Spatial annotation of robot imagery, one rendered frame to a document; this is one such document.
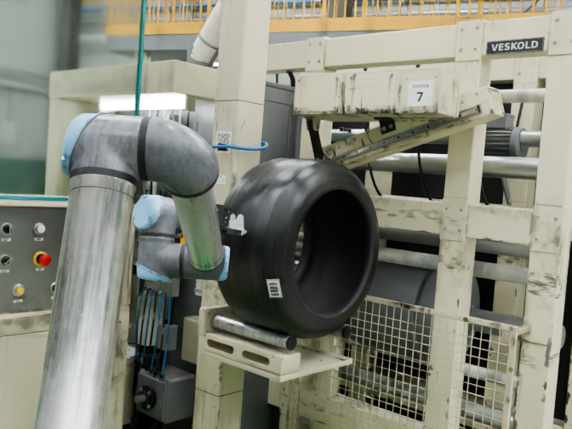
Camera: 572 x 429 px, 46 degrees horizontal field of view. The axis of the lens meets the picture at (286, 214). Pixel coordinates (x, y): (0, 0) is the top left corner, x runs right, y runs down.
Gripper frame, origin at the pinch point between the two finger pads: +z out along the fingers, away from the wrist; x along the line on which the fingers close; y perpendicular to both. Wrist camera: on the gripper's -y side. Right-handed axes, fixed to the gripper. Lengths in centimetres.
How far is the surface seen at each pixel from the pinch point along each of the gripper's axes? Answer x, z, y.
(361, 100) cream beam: -4, 42, 51
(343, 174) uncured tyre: -11.6, 28.8, 23.1
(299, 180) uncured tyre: -8.8, 11.3, 18.4
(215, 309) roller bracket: 25.0, 18.2, -27.1
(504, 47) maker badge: -39, 70, 75
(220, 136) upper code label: 36, 18, 32
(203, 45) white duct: 82, 42, 75
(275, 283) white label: -11.1, 5.4, -12.8
